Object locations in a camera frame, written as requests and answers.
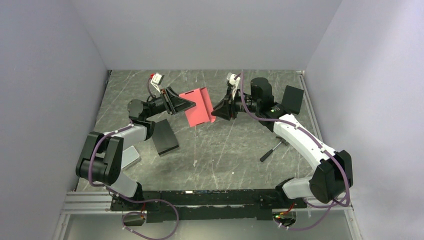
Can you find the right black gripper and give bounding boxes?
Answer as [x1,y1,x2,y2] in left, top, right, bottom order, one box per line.
[211,87,261,121]

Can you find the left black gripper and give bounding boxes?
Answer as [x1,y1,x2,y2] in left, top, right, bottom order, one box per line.
[145,87,196,119]

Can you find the red cardboard paper box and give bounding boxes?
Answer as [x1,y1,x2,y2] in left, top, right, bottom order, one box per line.
[179,87,216,127]

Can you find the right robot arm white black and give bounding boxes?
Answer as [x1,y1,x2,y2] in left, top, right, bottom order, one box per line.
[211,73,353,208]

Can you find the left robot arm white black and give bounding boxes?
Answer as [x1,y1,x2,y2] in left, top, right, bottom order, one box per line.
[75,87,196,210]

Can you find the black box near left arm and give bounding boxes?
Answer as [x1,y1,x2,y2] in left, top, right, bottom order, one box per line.
[152,119,179,157]

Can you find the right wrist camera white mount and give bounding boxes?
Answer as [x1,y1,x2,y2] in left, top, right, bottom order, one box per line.
[226,72,241,99]

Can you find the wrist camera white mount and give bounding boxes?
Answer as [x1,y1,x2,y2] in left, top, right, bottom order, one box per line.
[226,72,241,99]
[150,72,164,92]

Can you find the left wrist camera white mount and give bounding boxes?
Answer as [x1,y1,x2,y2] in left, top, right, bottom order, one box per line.
[150,72,164,92]

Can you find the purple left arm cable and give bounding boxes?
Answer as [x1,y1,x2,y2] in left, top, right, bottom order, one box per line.
[87,77,180,240]

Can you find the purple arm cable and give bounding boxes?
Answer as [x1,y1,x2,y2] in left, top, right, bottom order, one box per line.
[238,69,351,232]
[87,77,180,240]

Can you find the hammer with black handle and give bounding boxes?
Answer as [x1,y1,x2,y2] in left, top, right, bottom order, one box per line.
[259,136,289,162]

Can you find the black box near right wall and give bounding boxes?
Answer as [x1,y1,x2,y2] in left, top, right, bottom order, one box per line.
[281,85,304,115]

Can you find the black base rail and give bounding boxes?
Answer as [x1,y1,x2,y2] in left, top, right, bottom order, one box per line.
[110,188,307,223]

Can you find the aluminium frame rail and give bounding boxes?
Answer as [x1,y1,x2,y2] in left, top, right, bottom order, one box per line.
[61,191,112,215]

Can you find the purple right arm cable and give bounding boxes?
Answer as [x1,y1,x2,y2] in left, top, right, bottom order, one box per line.
[238,69,351,232]

